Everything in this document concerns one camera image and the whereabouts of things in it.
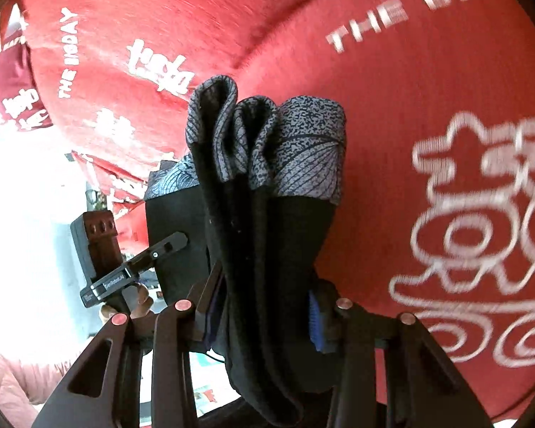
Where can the dark red printed cloth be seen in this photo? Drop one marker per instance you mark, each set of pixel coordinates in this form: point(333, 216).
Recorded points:
point(9, 89)

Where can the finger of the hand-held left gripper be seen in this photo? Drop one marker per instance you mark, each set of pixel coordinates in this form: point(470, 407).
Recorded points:
point(169, 243)

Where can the printed paper sheet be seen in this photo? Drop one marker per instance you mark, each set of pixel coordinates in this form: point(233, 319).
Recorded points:
point(203, 394)

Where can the red printed blanket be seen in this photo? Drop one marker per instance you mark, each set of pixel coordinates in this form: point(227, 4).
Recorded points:
point(383, 120)

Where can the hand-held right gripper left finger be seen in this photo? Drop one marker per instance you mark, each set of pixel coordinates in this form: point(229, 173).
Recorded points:
point(203, 321)

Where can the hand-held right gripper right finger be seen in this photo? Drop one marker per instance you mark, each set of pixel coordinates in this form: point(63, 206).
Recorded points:
point(314, 321)

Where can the black pants with grey waistband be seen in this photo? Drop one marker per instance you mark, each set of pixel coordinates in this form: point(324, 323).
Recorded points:
point(267, 254)

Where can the person's left hand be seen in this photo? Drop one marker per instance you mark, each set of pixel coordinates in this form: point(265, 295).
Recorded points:
point(140, 301)

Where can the person's left forearm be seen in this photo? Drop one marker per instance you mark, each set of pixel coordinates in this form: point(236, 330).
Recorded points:
point(9, 374)

